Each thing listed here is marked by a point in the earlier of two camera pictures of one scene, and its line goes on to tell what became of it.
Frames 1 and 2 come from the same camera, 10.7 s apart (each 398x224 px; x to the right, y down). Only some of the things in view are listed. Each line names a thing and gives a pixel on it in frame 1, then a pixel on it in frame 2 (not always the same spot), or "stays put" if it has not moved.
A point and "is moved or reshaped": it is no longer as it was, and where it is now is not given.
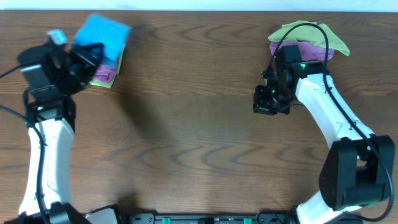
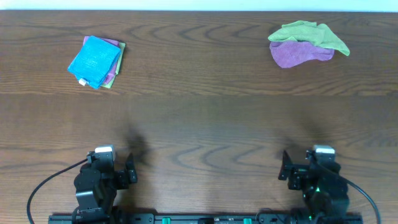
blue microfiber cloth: x=112 y=34 is moved or reshaped
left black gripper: x=83 y=65 to x=125 y=177
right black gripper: x=265 y=101 to x=292 y=175
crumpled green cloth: x=310 y=33 stays put
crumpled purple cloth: x=308 y=51 stays put
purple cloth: x=104 y=73 to x=112 y=71
